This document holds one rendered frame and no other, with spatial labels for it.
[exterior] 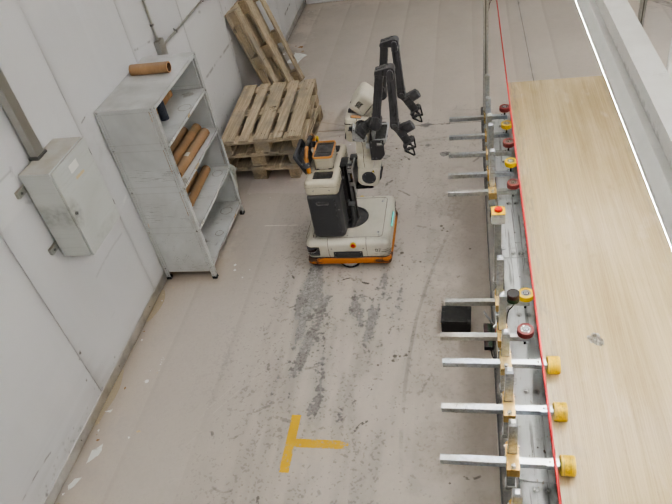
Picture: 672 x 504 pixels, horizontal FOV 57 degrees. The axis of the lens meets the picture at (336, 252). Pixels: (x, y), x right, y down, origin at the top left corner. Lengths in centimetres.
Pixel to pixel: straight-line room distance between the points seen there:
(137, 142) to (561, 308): 297
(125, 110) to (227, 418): 215
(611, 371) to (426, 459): 126
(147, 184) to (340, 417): 218
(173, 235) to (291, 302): 107
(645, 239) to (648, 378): 96
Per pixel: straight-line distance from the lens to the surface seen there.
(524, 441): 316
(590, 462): 281
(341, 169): 467
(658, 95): 178
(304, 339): 450
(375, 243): 475
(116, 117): 456
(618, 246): 372
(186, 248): 508
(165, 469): 417
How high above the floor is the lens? 328
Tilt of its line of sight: 40 degrees down
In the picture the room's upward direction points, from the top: 11 degrees counter-clockwise
